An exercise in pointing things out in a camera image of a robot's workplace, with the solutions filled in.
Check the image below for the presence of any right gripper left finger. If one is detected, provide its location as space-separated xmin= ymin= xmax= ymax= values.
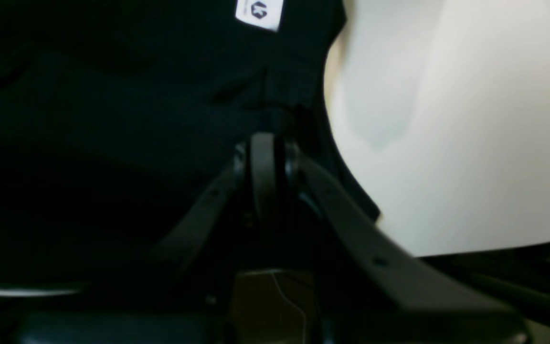
xmin=153 ymin=143 xmax=248 ymax=272

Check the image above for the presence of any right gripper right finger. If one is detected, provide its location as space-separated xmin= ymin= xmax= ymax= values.
xmin=250 ymin=134 xmax=522 ymax=326

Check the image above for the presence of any black T-shirt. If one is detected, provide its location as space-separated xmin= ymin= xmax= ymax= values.
xmin=0 ymin=0 xmax=380 ymax=297

